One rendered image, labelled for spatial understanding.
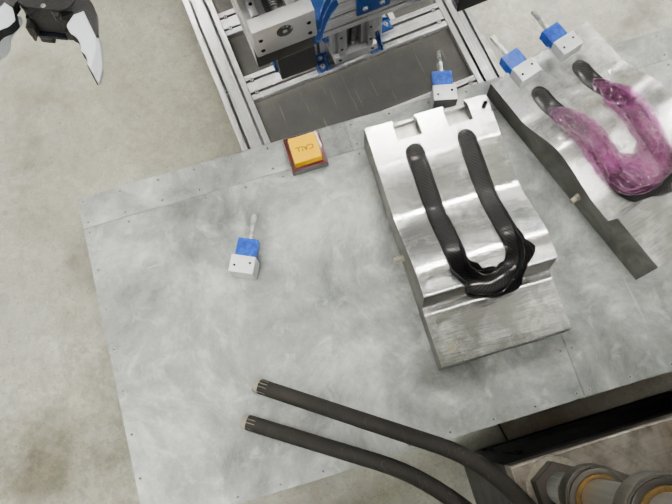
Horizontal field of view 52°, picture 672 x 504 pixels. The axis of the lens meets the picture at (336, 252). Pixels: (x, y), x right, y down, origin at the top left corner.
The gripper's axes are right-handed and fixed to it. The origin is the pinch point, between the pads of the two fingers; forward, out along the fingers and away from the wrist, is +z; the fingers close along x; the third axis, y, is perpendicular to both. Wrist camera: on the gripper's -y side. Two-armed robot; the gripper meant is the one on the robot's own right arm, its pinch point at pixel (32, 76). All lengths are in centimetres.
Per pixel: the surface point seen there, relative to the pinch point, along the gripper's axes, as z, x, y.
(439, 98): -30, -62, 52
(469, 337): 20, -68, 51
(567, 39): -44, -87, 46
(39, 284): -2, 47, 154
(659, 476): 41, -79, 6
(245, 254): 5, -24, 59
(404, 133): -22, -54, 52
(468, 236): 1, -66, 45
